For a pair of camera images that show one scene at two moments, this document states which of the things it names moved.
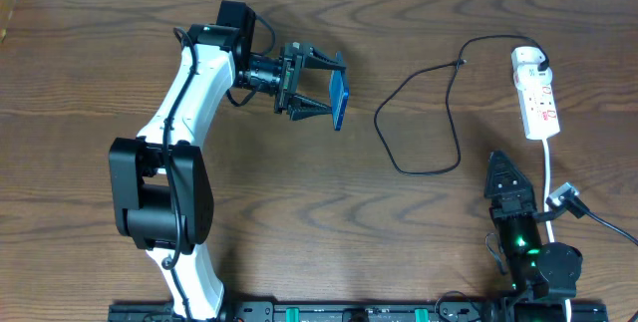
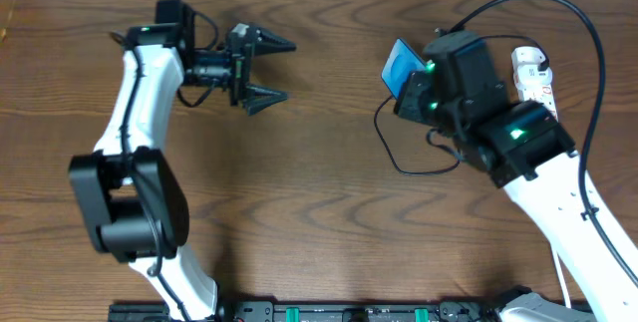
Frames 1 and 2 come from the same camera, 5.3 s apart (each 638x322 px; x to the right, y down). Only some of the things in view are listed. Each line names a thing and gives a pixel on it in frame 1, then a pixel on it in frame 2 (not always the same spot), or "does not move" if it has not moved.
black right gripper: [511, 204] -> [411, 101]
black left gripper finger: [317, 60] -> [258, 42]
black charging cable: [459, 145] -> [543, 67]
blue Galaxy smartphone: [339, 94] -> [401, 62]
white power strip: [525, 61] does not move
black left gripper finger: [301, 107] -> [258, 97]
